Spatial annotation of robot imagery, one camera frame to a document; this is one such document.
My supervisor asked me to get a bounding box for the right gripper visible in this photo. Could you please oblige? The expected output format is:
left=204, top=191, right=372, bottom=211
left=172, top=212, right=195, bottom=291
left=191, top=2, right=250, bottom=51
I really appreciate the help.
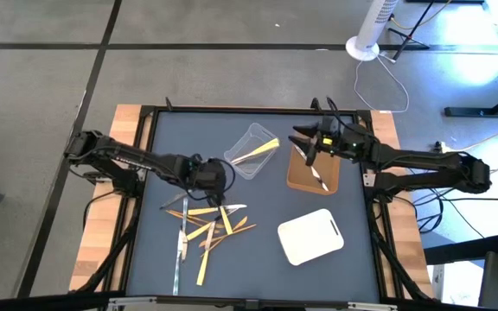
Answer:
left=287, top=114, right=346, bottom=168

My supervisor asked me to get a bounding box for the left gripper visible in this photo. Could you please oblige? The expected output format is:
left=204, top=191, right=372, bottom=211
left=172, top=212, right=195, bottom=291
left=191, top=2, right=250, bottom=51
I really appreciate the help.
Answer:
left=186, top=153, right=229, bottom=208

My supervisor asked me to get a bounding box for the teal white handled cutlery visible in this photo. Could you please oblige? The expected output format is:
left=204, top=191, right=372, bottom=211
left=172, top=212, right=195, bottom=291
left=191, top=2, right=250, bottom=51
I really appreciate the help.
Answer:
left=182, top=197, right=190, bottom=263
left=171, top=228, right=184, bottom=297
left=293, top=144, right=330, bottom=193
left=159, top=193, right=188, bottom=211

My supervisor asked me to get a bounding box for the orange plastic bin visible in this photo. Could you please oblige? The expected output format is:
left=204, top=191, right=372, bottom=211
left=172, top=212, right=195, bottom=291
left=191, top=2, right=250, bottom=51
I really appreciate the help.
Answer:
left=285, top=142, right=342, bottom=196

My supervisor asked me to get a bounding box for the clear plastic bin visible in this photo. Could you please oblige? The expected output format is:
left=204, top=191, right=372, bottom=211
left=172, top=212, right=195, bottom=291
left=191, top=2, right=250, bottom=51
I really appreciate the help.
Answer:
left=223, top=122, right=281, bottom=181

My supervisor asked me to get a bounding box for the yellow power plug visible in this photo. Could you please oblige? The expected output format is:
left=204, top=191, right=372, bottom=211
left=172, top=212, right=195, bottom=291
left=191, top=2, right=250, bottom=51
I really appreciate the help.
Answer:
left=432, top=140, right=453, bottom=157

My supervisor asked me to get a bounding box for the black tripod stand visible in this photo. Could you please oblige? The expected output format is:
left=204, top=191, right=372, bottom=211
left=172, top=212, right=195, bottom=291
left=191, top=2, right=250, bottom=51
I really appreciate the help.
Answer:
left=386, top=0, right=431, bottom=61

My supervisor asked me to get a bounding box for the black stand base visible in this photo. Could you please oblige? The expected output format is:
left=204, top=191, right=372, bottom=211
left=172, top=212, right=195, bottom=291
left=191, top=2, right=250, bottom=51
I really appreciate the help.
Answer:
left=444, top=64, right=498, bottom=118

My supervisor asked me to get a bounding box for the black bar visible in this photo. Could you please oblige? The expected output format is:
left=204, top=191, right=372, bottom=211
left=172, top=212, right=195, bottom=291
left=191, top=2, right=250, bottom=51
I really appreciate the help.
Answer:
left=424, top=232, right=498, bottom=266

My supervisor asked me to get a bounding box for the black table frame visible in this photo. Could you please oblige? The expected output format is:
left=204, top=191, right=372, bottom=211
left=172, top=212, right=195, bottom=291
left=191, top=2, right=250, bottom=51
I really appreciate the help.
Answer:
left=69, top=97, right=434, bottom=311

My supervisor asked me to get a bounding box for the white fan cable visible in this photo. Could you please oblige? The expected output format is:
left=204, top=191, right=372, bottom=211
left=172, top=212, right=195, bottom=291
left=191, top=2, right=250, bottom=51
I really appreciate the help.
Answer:
left=353, top=54, right=411, bottom=115

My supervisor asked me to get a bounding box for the black cable bundle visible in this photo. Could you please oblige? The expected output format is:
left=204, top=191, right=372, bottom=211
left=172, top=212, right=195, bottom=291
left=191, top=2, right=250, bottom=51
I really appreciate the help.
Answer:
left=402, top=149, right=498, bottom=239

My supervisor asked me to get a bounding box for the orange extension cable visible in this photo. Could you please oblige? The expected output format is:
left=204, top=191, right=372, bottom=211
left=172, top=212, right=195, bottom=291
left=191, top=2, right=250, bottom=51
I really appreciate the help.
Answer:
left=450, top=119, right=498, bottom=153

